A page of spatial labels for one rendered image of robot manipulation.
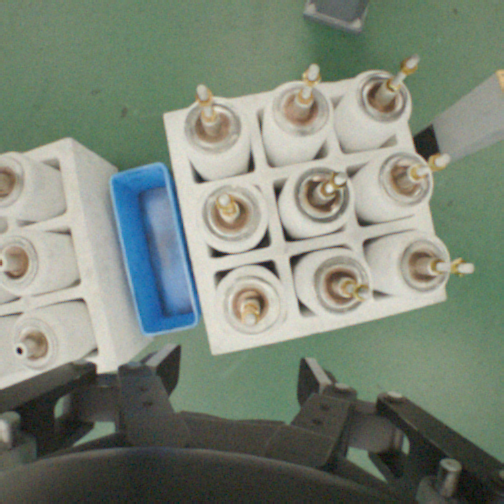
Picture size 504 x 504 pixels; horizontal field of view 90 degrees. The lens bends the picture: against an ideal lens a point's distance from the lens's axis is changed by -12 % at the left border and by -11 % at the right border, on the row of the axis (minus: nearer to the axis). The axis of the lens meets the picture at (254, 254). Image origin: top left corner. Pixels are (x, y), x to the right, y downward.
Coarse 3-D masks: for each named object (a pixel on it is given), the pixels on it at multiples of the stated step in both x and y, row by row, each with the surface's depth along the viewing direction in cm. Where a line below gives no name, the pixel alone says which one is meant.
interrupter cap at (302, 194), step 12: (312, 168) 36; (324, 168) 36; (300, 180) 36; (312, 180) 36; (324, 180) 36; (300, 192) 36; (312, 192) 36; (336, 192) 36; (348, 192) 36; (300, 204) 36; (312, 204) 36; (324, 204) 36; (336, 204) 36; (348, 204) 36; (312, 216) 36; (324, 216) 36; (336, 216) 36
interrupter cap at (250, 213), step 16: (240, 192) 36; (208, 208) 36; (240, 208) 36; (256, 208) 36; (208, 224) 36; (224, 224) 36; (240, 224) 36; (256, 224) 36; (224, 240) 36; (240, 240) 36
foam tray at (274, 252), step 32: (256, 96) 43; (256, 128) 43; (256, 160) 43; (320, 160) 43; (352, 160) 43; (192, 192) 43; (192, 224) 43; (352, 224) 43; (384, 224) 43; (416, 224) 43; (192, 256) 43; (224, 256) 54; (256, 256) 43; (288, 256) 43; (288, 288) 43; (288, 320) 43; (320, 320) 43; (352, 320) 43; (224, 352) 43
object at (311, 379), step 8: (304, 360) 14; (312, 360) 14; (304, 368) 13; (312, 368) 13; (320, 368) 13; (304, 376) 13; (312, 376) 12; (320, 376) 12; (304, 384) 13; (312, 384) 11; (320, 384) 11; (304, 392) 13; (312, 392) 11; (320, 392) 11; (304, 400) 12
